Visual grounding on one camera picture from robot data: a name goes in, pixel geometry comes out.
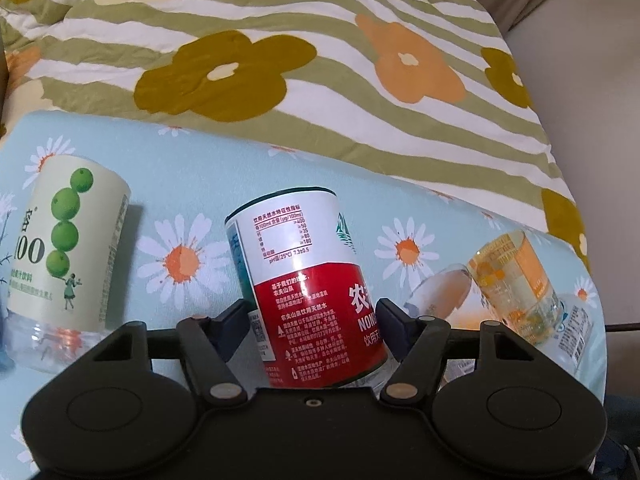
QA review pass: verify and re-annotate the green label bottle cup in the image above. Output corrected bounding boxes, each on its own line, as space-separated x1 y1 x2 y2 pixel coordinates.
3 155 130 373

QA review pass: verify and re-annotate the floral striped duvet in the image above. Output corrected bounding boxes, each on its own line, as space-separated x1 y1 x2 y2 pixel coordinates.
1 0 587 257

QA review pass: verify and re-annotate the light blue daisy tablecloth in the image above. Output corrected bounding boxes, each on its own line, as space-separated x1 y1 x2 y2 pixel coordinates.
0 110 608 476

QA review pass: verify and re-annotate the white blue label bottle cup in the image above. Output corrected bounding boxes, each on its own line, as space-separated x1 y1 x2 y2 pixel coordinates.
538 294 594 376

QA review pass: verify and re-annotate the red label bottle cup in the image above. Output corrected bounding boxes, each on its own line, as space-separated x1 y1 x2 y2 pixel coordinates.
224 186 387 388

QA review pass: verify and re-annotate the yellow orange bottle cup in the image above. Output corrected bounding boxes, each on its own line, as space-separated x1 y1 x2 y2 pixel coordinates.
468 230 563 344

